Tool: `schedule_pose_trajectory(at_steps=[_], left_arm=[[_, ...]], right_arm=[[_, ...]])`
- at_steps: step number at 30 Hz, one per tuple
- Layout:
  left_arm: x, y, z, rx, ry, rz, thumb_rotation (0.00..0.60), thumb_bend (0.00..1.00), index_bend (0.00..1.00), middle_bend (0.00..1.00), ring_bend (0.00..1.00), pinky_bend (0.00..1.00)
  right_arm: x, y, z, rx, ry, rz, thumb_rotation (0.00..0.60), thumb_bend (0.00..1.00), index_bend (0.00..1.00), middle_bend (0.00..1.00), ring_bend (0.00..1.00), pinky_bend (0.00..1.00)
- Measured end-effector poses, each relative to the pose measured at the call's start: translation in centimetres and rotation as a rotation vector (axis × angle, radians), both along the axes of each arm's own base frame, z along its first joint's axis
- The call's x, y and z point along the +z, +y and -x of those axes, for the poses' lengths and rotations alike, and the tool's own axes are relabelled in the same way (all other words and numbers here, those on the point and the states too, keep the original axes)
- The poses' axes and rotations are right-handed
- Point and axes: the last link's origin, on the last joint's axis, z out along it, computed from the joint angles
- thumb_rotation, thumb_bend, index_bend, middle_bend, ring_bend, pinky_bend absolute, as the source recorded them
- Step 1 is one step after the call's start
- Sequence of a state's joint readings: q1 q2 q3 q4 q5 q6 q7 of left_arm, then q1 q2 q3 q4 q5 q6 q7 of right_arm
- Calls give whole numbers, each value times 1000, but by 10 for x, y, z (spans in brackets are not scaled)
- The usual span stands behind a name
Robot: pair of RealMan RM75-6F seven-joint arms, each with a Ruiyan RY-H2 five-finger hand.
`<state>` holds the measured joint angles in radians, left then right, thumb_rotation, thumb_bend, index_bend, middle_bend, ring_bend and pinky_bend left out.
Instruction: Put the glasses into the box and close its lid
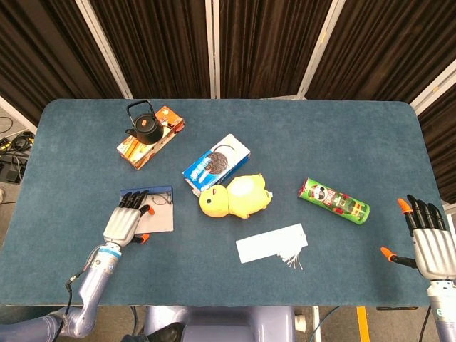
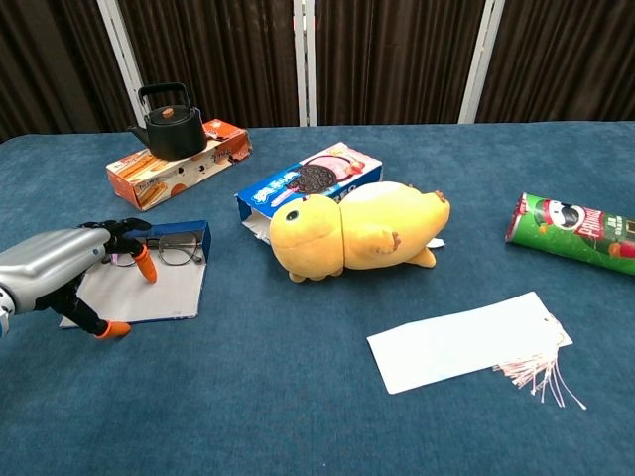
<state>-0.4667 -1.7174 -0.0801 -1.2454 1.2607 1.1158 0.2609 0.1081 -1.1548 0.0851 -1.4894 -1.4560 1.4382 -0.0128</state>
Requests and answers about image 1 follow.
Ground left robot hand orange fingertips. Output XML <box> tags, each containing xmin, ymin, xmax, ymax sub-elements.
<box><xmin>102</xmin><ymin>190</ymin><xmax>155</xmax><ymax>249</ymax></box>

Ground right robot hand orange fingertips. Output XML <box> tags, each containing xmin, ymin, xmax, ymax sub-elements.
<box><xmin>380</xmin><ymin>194</ymin><xmax>456</xmax><ymax>282</ymax></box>

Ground white notebook blue spine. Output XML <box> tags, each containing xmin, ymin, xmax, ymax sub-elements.
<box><xmin>120</xmin><ymin>185</ymin><xmax>175</xmax><ymax>235</ymax></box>

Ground black eyeglasses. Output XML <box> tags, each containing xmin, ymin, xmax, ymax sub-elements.
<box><xmin>147</xmin><ymin>192</ymin><xmax>173</xmax><ymax>207</ymax></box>

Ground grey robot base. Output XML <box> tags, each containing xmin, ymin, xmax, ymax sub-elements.
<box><xmin>144</xmin><ymin>305</ymin><xmax>296</xmax><ymax>342</ymax></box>

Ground orange biscuit box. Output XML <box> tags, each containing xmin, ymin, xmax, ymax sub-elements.
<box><xmin>116</xmin><ymin>105</ymin><xmax>187</xmax><ymax>170</ymax></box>

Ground black kettle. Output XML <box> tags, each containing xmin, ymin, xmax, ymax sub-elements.
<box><xmin>125</xmin><ymin>100</ymin><xmax>165</xmax><ymax>145</ymax></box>

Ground dark brown curtain panel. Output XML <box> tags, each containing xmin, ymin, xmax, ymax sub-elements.
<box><xmin>0</xmin><ymin>0</ymin><xmax>124</xmax><ymax>125</ymax></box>
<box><xmin>219</xmin><ymin>0</ymin><xmax>336</xmax><ymax>100</ymax></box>
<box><xmin>305</xmin><ymin>0</ymin><xmax>456</xmax><ymax>103</ymax></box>
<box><xmin>416</xmin><ymin>87</ymin><xmax>456</xmax><ymax>204</ymax></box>
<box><xmin>88</xmin><ymin>0</ymin><xmax>212</xmax><ymax>100</ymax></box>

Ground blue Oreo cookie box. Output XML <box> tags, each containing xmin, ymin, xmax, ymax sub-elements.
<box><xmin>182</xmin><ymin>133</ymin><xmax>252</xmax><ymax>197</ymax></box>

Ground green Pringles can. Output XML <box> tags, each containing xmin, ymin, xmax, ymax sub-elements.
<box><xmin>297</xmin><ymin>177</ymin><xmax>371</xmax><ymax>227</ymax></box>

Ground dark shoe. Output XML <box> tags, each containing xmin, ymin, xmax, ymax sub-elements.
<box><xmin>123</xmin><ymin>321</ymin><xmax>186</xmax><ymax>342</ymax></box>

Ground black floor box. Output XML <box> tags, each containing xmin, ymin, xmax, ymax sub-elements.
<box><xmin>0</xmin><ymin>160</ymin><xmax>28</xmax><ymax>185</ymax></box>

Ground yellow plush duck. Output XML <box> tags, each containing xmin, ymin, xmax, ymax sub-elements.
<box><xmin>199</xmin><ymin>173</ymin><xmax>274</xmax><ymax>219</ymax></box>

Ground white table leg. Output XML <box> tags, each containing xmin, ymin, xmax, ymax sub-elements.
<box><xmin>311</xmin><ymin>305</ymin><xmax>323</xmax><ymax>342</ymax></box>

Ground blue felt table cover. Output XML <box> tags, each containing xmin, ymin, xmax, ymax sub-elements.
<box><xmin>0</xmin><ymin>98</ymin><xmax>456</xmax><ymax>308</ymax></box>

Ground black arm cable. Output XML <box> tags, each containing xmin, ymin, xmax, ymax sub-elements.
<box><xmin>52</xmin><ymin>271</ymin><xmax>86</xmax><ymax>342</ymax></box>

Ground yellow black cable bundle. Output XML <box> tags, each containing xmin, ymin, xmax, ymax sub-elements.
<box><xmin>0</xmin><ymin>130</ymin><xmax>36</xmax><ymax>155</ymax></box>

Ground blue cable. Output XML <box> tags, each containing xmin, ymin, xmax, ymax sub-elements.
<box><xmin>312</xmin><ymin>305</ymin><xmax>343</xmax><ymax>342</ymax></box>

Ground white paper tags with strings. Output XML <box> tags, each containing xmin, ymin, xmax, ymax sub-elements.
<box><xmin>235</xmin><ymin>223</ymin><xmax>309</xmax><ymax>271</ymax></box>

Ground white partition post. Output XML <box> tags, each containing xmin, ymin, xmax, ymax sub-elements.
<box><xmin>409</xmin><ymin>60</ymin><xmax>456</xmax><ymax>115</ymax></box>
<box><xmin>296</xmin><ymin>0</ymin><xmax>343</xmax><ymax>100</ymax></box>
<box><xmin>75</xmin><ymin>0</ymin><xmax>133</xmax><ymax>100</ymax></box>
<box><xmin>204</xmin><ymin>0</ymin><xmax>221</xmax><ymax>100</ymax></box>

